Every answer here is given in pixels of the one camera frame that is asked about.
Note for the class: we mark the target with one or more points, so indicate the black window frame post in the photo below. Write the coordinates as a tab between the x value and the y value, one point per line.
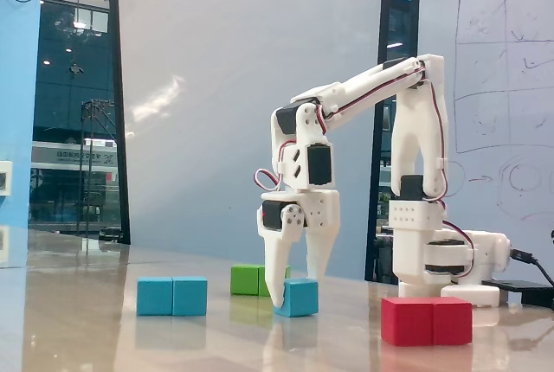
116	43

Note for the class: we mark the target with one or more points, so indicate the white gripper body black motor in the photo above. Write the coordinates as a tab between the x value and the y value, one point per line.
319	212

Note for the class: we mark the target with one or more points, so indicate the long blue block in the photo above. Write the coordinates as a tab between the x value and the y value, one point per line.
171	296

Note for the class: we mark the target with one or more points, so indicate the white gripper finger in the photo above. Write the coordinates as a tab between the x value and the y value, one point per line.
275	264
320	251

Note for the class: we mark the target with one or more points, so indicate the flat black box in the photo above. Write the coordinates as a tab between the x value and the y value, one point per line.
523	292

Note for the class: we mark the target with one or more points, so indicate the white wall socket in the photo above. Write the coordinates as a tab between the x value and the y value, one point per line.
4	177

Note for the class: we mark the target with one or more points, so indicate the small blue cube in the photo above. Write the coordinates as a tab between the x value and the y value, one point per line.
300	298

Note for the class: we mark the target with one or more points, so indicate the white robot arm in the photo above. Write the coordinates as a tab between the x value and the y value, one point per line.
411	251

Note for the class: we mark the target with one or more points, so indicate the long green block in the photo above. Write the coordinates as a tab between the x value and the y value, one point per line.
246	279

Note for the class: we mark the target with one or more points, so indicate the long red block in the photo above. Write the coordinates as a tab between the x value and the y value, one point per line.
426	322

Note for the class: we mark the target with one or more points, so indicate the dark metal scaffold frame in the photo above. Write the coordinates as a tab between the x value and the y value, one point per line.
82	164

